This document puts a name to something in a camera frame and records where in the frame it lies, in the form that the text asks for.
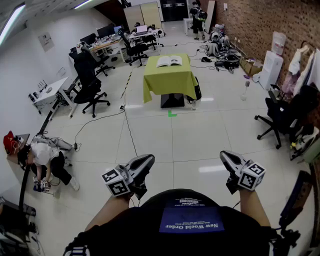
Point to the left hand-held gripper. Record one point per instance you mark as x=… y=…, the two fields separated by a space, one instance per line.
x=117 y=186

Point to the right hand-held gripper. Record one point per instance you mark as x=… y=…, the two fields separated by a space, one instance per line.
x=251 y=177

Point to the thick blue-covered book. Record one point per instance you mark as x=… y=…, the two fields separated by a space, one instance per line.
x=170 y=61

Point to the person's right forearm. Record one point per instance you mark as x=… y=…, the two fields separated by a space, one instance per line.
x=252 y=207

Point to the person's left forearm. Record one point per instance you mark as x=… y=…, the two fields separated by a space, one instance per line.
x=110 y=210

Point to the green floor tape mark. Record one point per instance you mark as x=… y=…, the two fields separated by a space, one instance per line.
x=171 y=114

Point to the white power strip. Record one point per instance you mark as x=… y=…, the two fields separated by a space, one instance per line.
x=122 y=107

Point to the clear plastic bottle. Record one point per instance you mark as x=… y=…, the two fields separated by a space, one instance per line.
x=244 y=95

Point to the black table base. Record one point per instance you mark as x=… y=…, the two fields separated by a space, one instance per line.
x=172 y=100

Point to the black power adapter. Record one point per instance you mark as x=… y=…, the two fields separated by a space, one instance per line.
x=75 y=146

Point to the black office chair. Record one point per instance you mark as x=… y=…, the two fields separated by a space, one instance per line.
x=97 y=58
x=133 y=48
x=150 y=38
x=86 y=82
x=282 y=112

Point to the person's black printed t-shirt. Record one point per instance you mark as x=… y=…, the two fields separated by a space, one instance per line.
x=140 y=237

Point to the black bag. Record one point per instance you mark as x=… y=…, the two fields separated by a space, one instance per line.
x=198 y=88

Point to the yellow-black hazard tape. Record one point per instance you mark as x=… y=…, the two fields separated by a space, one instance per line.
x=127 y=83

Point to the green tablecloth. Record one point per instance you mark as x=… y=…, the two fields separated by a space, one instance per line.
x=167 y=77

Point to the black equipment bundle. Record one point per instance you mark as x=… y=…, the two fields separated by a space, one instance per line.
x=227 y=65

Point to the cardboard box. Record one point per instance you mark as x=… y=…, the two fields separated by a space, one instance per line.
x=250 y=66

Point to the white water dispenser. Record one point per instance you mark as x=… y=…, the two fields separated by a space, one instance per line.
x=271 y=70

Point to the black headset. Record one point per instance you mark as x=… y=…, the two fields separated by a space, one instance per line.
x=206 y=59

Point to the small white desk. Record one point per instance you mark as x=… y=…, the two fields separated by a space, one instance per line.
x=53 y=87

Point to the hanging clothes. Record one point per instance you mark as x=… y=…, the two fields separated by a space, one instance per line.
x=303 y=67

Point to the pile of backpacks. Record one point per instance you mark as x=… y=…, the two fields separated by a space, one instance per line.
x=216 y=43

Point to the black curved pole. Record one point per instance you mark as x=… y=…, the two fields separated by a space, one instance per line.
x=23 y=185

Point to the wooden-top desk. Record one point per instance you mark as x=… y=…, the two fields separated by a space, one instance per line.
x=107 y=45

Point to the clear water dispenser bottle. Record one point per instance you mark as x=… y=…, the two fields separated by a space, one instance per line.
x=278 y=42

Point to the open laptop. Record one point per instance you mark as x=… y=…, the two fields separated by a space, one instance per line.
x=141 y=29

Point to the black computer monitor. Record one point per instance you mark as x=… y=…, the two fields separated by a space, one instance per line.
x=88 y=39
x=105 y=31

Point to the red cap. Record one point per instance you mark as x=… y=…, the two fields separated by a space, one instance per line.
x=8 y=142

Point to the beige cabinet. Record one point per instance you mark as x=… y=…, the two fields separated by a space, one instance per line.
x=142 y=16

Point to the white side table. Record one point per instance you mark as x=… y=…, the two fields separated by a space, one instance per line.
x=187 y=21

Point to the wooden board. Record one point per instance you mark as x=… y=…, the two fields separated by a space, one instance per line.
x=210 y=15

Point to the black double door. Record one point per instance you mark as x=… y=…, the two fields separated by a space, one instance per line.
x=173 y=10

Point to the ceiling light strip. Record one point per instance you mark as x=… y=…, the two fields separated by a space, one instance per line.
x=10 y=22

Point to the wall poster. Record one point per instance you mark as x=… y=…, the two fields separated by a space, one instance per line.
x=46 y=42

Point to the white wall paper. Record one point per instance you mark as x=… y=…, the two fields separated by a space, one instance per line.
x=225 y=6

